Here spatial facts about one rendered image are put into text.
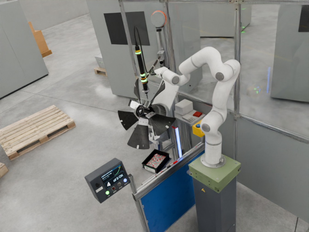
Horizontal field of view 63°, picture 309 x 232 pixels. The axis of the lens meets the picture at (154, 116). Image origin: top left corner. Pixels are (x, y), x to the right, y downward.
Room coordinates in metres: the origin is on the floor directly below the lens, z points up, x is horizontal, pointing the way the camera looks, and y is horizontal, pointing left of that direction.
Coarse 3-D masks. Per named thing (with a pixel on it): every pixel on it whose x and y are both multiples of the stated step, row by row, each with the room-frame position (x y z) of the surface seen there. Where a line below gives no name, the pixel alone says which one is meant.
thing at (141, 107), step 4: (140, 108) 2.08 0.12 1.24; (144, 108) 2.05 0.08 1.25; (148, 108) 2.08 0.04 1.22; (152, 108) 2.11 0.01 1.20; (136, 112) 2.09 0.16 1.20; (140, 112) 2.06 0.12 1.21; (144, 112) 2.02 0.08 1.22; (148, 112) 2.05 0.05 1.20; (140, 116) 2.02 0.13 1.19; (144, 116) 2.03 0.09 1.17
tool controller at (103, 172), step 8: (112, 160) 1.42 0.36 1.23; (104, 168) 1.34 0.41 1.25; (112, 168) 1.32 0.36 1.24; (120, 168) 1.34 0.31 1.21; (88, 176) 1.30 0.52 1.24; (96, 176) 1.27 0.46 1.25; (104, 176) 1.28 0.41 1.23; (112, 176) 1.30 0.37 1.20; (120, 176) 1.32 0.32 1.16; (88, 184) 1.28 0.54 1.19; (96, 184) 1.23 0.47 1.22; (96, 192) 1.21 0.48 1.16; (104, 192) 1.23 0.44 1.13; (112, 192) 1.25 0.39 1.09; (104, 200) 1.21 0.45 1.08
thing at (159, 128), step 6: (156, 114) 2.00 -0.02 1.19; (150, 120) 1.93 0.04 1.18; (156, 120) 1.91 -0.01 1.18; (162, 120) 1.90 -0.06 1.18; (168, 120) 1.87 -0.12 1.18; (174, 120) 1.85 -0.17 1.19; (156, 126) 1.85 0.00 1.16; (162, 126) 1.83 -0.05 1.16; (168, 126) 1.81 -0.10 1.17; (156, 132) 1.80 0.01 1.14; (162, 132) 1.77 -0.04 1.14
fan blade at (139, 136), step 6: (138, 126) 2.01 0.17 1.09; (144, 126) 2.00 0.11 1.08; (138, 132) 1.97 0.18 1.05; (144, 132) 1.97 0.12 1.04; (132, 138) 1.95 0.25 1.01; (138, 138) 1.94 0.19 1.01; (144, 138) 1.93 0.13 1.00; (132, 144) 1.92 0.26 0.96; (138, 144) 1.90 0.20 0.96; (144, 144) 1.89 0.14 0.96
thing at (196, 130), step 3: (201, 120) 1.93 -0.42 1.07; (198, 123) 1.89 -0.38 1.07; (192, 126) 1.87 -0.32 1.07; (195, 126) 1.86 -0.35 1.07; (195, 129) 1.84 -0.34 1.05; (198, 129) 1.81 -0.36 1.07; (195, 132) 1.84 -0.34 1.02; (198, 132) 1.81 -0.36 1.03; (201, 132) 1.80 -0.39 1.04; (198, 135) 1.82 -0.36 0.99; (201, 135) 1.80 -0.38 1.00
